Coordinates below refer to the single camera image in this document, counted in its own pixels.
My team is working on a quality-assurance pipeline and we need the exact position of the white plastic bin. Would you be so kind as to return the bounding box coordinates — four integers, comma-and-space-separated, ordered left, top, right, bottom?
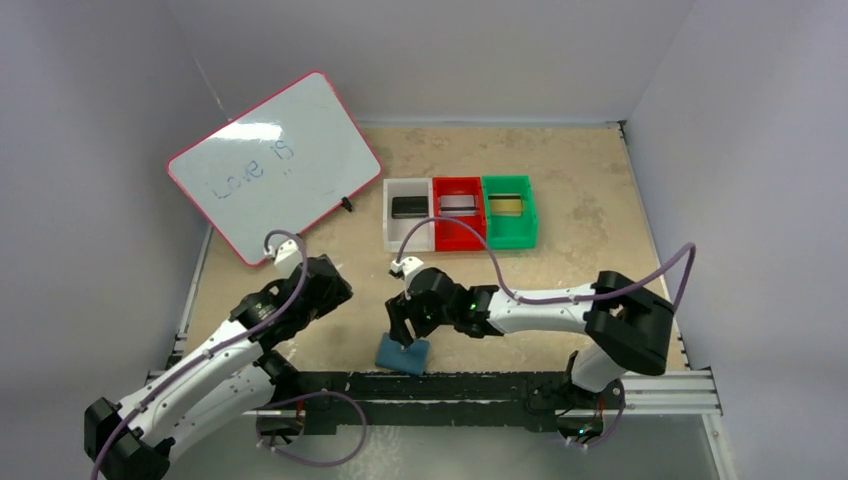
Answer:
382, 177, 437, 254

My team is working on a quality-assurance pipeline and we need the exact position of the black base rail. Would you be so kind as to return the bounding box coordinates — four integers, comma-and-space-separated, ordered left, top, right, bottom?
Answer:
266, 371, 625, 435

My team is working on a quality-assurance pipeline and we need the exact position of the pink framed whiteboard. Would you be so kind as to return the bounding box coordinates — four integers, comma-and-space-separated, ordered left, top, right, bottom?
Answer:
166, 71, 382, 266

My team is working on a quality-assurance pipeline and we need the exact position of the silver card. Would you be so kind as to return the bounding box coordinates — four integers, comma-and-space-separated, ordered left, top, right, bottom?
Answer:
438, 194, 478, 217

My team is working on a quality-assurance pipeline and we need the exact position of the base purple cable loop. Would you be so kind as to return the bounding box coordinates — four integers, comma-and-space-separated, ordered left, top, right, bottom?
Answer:
254, 390, 369, 468

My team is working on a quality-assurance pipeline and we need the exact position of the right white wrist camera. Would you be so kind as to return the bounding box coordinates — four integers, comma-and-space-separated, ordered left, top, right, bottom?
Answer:
389, 256, 425, 283

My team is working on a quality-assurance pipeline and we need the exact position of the green plastic bin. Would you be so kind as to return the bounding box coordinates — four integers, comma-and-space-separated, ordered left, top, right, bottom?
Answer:
481, 175, 538, 250

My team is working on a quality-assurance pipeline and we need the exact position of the black card in white bin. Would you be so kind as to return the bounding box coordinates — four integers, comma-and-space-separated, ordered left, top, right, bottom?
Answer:
390, 195, 430, 219

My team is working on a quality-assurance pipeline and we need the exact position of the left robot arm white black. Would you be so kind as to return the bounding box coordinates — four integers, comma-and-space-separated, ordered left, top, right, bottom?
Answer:
83, 253, 353, 479

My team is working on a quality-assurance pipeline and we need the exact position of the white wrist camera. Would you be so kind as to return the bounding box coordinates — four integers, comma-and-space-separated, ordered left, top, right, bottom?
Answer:
389, 256, 425, 283
265, 239, 302, 278

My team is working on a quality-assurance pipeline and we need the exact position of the gold card in green bin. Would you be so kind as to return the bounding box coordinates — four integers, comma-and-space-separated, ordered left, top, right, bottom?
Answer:
487, 194, 524, 218

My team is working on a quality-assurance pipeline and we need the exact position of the blue card holder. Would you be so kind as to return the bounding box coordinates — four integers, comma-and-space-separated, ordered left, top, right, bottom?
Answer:
375, 333, 430, 376

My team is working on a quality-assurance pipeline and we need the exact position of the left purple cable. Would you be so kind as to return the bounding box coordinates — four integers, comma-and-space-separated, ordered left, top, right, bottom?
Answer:
89, 229, 311, 480

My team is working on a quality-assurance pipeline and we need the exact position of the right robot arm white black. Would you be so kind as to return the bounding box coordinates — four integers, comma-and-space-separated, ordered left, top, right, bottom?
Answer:
385, 267, 676, 393

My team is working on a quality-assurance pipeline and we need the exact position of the red plastic bin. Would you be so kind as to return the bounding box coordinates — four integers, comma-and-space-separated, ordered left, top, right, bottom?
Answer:
432, 177, 487, 252

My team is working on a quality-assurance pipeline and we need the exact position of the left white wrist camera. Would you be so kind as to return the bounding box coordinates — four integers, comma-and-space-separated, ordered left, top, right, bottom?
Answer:
265, 239, 302, 278

